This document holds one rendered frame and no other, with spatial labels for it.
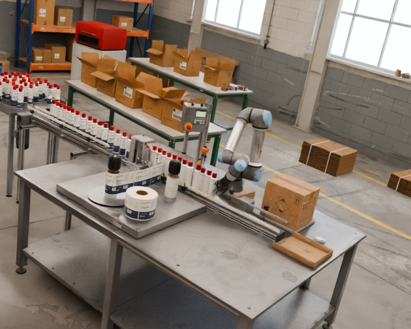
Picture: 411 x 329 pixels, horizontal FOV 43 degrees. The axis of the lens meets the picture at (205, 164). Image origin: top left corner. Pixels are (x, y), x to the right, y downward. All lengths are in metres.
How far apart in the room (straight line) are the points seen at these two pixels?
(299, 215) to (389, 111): 5.42
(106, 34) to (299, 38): 3.42
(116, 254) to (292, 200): 1.22
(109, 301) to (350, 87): 6.54
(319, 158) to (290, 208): 4.05
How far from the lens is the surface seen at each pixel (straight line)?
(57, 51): 10.85
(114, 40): 9.14
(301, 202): 3.55
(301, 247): 3.49
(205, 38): 11.37
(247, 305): 2.80
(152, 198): 3.28
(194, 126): 3.81
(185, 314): 3.68
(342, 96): 9.23
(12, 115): 5.16
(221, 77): 7.95
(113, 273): 3.40
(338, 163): 7.49
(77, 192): 3.59
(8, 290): 4.17
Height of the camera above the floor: 2.41
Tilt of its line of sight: 20 degrees down
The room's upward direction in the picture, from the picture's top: 10 degrees clockwise
